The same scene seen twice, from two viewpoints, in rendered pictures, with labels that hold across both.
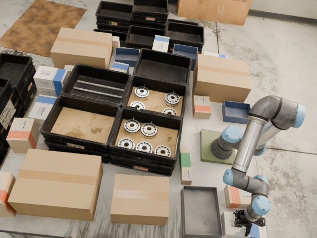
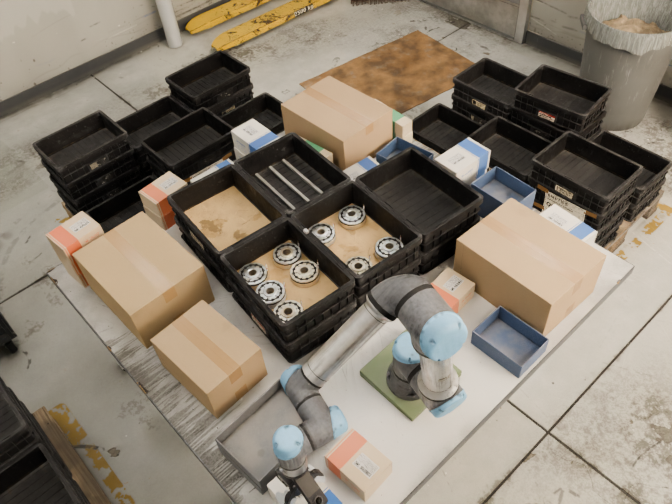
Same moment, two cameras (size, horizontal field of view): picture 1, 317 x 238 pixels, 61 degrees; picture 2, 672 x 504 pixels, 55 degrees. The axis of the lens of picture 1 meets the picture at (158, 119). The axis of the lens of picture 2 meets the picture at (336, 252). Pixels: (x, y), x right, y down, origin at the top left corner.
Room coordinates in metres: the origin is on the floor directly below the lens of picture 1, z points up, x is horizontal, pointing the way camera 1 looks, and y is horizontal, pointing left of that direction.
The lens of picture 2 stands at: (0.23, -1.21, 2.56)
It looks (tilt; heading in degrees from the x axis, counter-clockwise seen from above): 48 degrees down; 55
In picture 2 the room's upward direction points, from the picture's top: 5 degrees counter-clockwise
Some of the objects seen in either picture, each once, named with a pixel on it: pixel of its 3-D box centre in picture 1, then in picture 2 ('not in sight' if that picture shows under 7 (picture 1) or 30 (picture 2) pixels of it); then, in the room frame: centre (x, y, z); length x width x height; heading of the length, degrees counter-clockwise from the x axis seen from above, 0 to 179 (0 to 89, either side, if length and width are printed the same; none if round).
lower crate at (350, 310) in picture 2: (145, 146); (291, 298); (0.90, 0.05, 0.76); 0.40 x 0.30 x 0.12; 88
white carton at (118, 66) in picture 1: (118, 75); (360, 181); (1.50, 0.37, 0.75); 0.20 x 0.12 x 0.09; 178
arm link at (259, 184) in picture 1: (256, 186); (320, 422); (0.61, -0.53, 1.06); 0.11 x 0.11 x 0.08; 81
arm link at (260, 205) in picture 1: (259, 206); (290, 446); (0.51, -0.54, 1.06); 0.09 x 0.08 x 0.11; 171
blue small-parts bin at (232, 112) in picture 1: (236, 112); (509, 341); (1.35, -0.57, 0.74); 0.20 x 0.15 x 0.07; 94
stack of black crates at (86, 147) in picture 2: not in sight; (94, 171); (0.77, 1.74, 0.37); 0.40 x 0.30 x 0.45; 4
